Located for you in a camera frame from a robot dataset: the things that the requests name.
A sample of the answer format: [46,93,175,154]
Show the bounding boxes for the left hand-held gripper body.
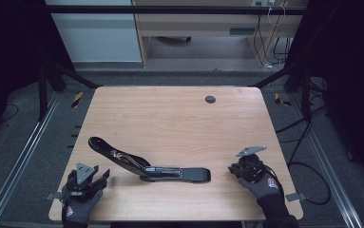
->
[63,162,104,204]

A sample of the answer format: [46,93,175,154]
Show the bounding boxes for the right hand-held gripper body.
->
[232,144,268,184]

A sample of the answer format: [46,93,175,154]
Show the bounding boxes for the person's left hand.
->
[61,189,104,225]

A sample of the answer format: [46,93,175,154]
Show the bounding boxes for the person's right hand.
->
[237,171,284,201]

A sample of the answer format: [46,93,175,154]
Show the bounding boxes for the grey tab on table edge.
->
[46,191,64,201]
[285,192,307,202]

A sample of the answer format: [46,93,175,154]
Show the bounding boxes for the yellow black striped tape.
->
[274,92,293,107]

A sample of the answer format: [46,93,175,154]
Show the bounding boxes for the white cabinet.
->
[44,0,144,64]

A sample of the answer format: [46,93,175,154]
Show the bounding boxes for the dark object under desk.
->
[155,35,192,46]

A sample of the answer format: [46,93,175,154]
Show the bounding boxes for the black curtain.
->
[0,0,75,146]
[285,0,364,186]

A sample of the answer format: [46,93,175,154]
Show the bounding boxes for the light wooden desk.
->
[131,0,311,68]

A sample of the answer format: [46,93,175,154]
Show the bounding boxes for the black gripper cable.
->
[261,162,286,194]
[60,189,67,222]

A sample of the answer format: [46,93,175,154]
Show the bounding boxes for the black looped floor cable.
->
[275,104,332,206]

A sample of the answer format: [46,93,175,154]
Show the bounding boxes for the aluminium floor rail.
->
[287,92,364,228]
[0,91,63,228]

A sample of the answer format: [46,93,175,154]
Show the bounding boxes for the yellow handled tool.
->
[70,91,85,109]

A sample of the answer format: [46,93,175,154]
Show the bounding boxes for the black frame strut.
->
[37,60,103,122]
[251,61,313,122]

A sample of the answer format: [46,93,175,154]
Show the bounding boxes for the thin black floor cable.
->
[0,104,20,124]

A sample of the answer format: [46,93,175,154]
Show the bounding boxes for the black hanging desk cables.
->
[253,13,292,68]

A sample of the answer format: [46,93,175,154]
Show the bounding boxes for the white hanging cable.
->
[266,5,286,28]

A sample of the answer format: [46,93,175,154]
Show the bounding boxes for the black horizontal frame bar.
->
[43,5,311,15]

